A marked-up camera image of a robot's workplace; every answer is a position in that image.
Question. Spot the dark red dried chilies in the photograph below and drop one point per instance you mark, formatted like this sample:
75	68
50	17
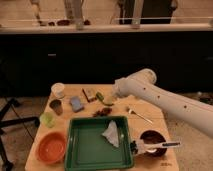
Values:
103	112

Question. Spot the dark brown bowl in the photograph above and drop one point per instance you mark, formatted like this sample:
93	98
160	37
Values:
153	137

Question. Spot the white paper cup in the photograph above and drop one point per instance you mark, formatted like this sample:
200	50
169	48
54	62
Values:
58	90

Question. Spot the crumpled white cloth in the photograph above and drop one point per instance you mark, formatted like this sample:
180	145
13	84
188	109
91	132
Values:
111	134

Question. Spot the orange plastic bowl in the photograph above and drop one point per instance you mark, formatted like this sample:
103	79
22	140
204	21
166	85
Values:
51	148

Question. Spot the white black spatula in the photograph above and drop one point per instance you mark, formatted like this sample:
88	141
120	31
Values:
141	147

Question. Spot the wooden table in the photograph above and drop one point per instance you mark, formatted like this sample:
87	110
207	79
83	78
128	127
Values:
136	126

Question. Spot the metal fork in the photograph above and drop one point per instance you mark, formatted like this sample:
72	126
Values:
130	111

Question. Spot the brown white eraser block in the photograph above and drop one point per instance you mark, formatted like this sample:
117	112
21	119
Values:
89	94

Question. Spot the blue sponge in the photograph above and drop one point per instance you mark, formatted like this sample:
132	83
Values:
76	104

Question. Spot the black office chair base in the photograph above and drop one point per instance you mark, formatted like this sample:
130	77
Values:
7	165

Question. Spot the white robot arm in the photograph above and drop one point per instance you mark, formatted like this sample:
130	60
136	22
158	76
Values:
141	84

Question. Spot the brown paper cup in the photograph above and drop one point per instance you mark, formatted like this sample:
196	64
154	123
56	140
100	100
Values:
56	106

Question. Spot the green plastic tray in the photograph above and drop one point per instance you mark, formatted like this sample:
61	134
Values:
88	150

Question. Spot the light green cup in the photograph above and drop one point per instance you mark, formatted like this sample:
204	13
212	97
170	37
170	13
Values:
47	120

